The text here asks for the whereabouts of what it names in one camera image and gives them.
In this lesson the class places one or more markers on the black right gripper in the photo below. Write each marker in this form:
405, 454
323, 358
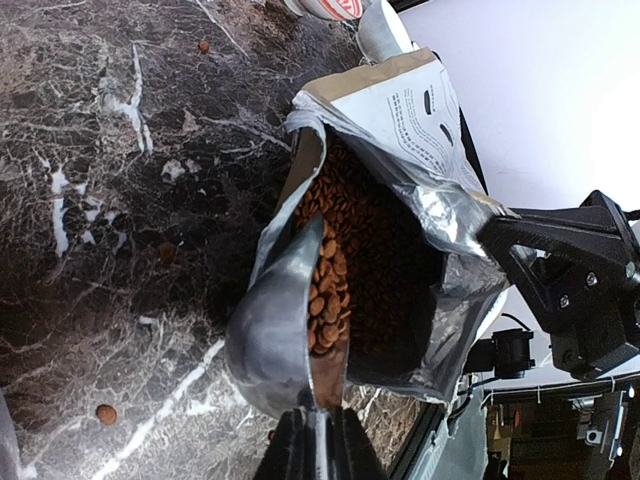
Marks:
585, 262

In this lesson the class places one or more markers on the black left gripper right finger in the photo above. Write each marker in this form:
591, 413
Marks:
351, 453

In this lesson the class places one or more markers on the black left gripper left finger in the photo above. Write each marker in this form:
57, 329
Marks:
290, 454

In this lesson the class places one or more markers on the silver metal scoop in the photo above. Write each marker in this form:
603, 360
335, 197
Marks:
267, 342

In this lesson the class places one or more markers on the brown pet food bag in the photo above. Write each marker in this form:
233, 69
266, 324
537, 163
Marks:
402, 119

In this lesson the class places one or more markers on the translucent double pet bowl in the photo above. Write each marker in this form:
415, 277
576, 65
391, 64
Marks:
10, 464

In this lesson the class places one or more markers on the brown pet food kibble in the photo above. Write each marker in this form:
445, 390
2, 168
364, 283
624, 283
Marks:
373, 278

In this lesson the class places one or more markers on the white ceramic bowl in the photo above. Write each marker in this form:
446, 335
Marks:
381, 33

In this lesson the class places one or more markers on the red patterned bowl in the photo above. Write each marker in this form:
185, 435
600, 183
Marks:
330, 10

